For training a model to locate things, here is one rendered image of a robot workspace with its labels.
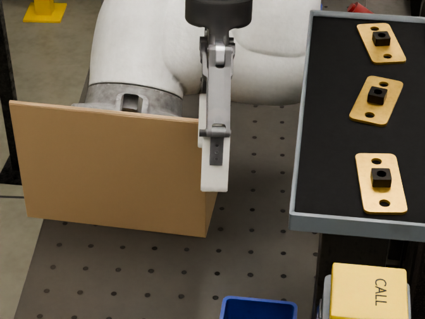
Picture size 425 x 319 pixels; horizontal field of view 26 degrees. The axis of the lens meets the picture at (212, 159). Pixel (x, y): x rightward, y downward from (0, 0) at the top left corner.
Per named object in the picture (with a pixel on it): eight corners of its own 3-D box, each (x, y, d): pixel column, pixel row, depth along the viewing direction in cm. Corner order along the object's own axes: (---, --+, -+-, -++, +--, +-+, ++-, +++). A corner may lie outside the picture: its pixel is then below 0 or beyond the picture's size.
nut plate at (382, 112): (385, 128, 90) (386, 118, 89) (347, 119, 91) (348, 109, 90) (403, 84, 96) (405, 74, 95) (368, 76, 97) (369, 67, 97)
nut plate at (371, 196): (407, 214, 80) (409, 204, 79) (363, 214, 80) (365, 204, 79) (394, 156, 86) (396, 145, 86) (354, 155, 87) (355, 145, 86)
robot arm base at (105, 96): (66, 106, 135) (72, 69, 136) (78, 130, 157) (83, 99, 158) (190, 122, 136) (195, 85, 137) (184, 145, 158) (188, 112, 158)
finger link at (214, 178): (229, 131, 101) (230, 133, 101) (227, 189, 104) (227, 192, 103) (202, 130, 101) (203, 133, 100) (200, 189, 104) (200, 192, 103)
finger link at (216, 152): (224, 119, 100) (226, 128, 97) (222, 162, 102) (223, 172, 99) (210, 118, 100) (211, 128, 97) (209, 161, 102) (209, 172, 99)
